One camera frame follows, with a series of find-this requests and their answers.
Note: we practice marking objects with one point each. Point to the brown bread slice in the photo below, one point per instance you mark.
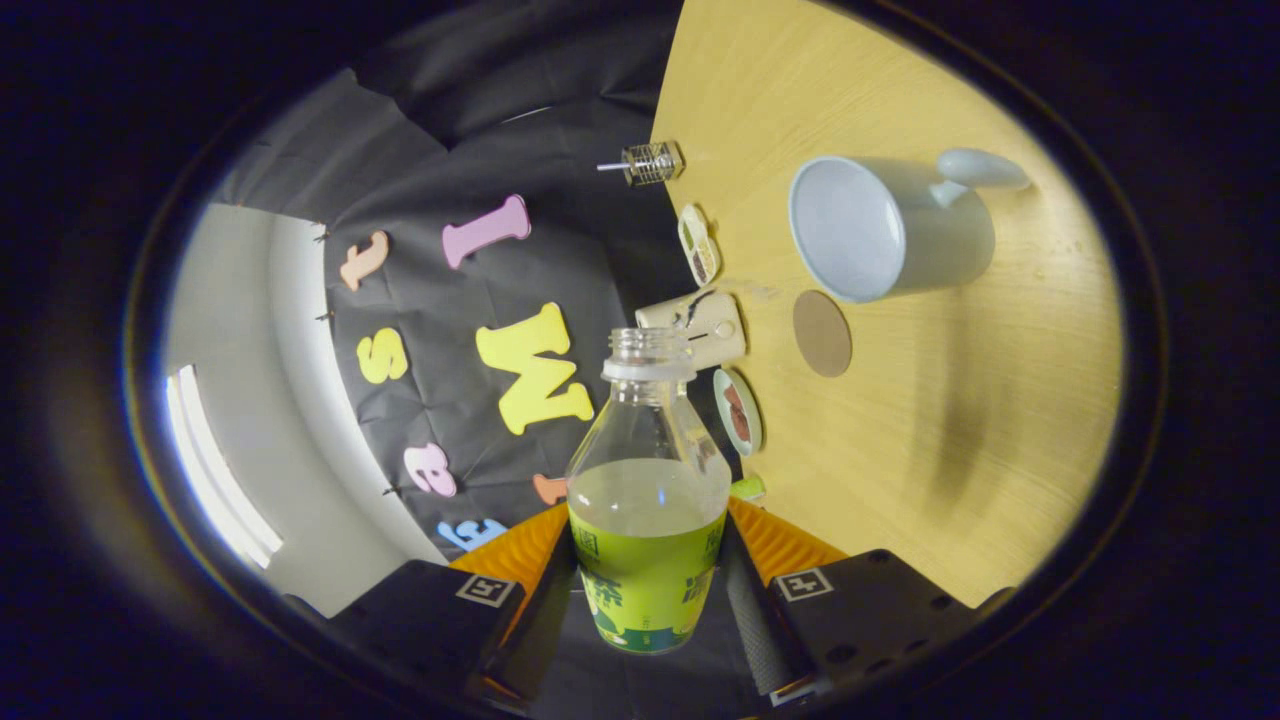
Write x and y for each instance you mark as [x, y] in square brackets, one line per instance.
[741, 428]
[733, 398]

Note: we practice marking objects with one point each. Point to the slim white green bottle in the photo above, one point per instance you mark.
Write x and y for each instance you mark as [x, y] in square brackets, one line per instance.
[750, 488]

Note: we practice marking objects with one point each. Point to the cream toaster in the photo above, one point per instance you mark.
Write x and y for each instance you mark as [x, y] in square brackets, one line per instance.
[725, 340]

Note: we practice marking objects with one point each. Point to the black backdrop cloth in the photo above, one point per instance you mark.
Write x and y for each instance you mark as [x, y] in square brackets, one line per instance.
[440, 300]

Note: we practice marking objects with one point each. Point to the light blue cup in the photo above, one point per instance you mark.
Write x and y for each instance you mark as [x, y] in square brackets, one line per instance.
[940, 240]

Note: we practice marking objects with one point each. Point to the green label juice bottle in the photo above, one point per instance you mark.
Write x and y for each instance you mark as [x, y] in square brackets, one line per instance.
[645, 580]

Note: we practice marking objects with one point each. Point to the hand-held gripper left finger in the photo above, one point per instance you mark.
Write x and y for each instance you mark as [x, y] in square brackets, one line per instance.
[540, 640]

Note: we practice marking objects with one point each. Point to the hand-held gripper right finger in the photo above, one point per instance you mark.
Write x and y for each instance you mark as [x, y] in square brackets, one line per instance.
[750, 620]

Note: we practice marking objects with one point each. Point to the pale green plate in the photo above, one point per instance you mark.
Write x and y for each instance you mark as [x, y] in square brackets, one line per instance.
[754, 410]

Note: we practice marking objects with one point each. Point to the round brown coaster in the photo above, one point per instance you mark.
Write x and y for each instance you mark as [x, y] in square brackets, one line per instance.
[822, 333]

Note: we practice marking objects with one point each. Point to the wooden table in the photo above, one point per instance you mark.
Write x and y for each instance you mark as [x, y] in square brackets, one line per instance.
[950, 450]

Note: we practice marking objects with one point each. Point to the white divided snack tray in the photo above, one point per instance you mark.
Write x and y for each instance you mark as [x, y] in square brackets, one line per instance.
[698, 245]

